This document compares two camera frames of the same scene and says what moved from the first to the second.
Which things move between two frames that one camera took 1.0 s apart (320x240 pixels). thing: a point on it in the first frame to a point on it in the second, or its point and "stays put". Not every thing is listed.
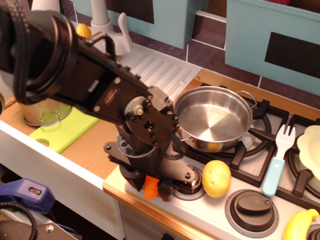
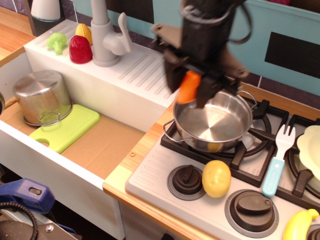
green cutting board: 61,136 stays put
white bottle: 45,5 stays put
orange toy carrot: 151,188 to 187,90
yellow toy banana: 299,224 stays put
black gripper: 143,158 to 202,44
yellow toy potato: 216,178 stays put
